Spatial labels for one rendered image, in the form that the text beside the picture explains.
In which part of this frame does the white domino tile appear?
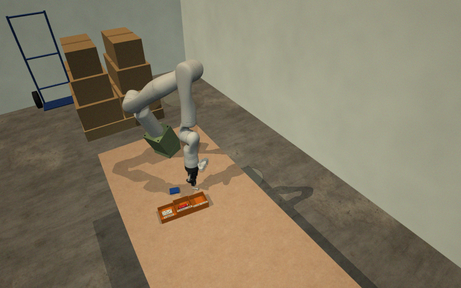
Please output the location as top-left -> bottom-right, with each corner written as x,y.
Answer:
162,209 -> 172,216

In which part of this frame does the orange three-compartment bin rack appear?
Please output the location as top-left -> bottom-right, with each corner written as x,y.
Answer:
158,191 -> 209,224

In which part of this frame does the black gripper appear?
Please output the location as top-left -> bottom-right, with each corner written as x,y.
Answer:
185,166 -> 198,186

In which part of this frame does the blue rectangular block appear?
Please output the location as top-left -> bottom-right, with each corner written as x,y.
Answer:
170,187 -> 179,195

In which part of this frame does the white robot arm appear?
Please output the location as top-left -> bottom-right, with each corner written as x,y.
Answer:
122,59 -> 208,171

